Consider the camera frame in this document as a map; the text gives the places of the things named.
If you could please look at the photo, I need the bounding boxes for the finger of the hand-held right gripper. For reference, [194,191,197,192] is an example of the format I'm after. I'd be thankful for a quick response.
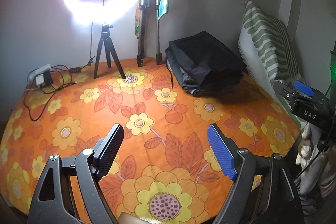
[273,80,301,101]
[293,80,315,98]

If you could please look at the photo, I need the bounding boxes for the white cloth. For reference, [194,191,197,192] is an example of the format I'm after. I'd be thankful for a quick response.
[299,151,336,198]

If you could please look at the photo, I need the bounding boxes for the orange floral bedspread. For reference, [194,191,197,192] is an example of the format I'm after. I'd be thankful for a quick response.
[0,57,301,224]

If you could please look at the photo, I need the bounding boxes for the black pants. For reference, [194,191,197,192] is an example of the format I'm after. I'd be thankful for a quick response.
[168,32,246,86]

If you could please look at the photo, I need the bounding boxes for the green striped pillow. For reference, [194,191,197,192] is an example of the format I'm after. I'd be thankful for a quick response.
[238,0,307,130]

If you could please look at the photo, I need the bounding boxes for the blue hanging cloth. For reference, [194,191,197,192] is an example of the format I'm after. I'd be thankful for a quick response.
[158,0,171,20]

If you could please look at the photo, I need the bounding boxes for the white power strip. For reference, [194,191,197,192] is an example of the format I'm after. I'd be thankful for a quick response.
[28,64,51,83]

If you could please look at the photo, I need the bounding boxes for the cream fuzzy cloth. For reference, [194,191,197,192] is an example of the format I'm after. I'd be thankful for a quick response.
[295,124,319,167]

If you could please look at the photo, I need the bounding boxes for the zebra striped cloth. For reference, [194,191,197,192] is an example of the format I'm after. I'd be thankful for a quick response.
[294,174,336,224]

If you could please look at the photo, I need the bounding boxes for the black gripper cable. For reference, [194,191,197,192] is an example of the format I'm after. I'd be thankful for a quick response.
[294,130,332,182]

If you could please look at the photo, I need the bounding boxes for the black ring light cable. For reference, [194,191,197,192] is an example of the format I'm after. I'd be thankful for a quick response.
[79,21,95,72]

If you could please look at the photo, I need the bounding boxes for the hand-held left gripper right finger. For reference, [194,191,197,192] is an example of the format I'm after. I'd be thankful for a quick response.
[206,123,305,224]

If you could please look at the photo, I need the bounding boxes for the beige fuzzy cloth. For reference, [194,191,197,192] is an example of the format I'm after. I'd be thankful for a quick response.
[117,215,160,224]

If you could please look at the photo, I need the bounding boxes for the small black tripod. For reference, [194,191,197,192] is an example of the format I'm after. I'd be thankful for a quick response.
[94,22,126,80]

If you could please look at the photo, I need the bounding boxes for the looped black cable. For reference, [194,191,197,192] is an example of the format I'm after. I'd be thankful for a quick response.
[23,64,79,122]

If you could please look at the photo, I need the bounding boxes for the green yellow printed cloth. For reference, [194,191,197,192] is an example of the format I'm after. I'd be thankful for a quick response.
[134,7,143,38]

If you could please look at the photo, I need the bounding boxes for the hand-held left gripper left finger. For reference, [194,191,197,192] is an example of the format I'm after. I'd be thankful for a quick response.
[28,123,124,224]

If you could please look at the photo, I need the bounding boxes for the black power adapter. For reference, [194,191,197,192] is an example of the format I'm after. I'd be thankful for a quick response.
[43,70,54,85]

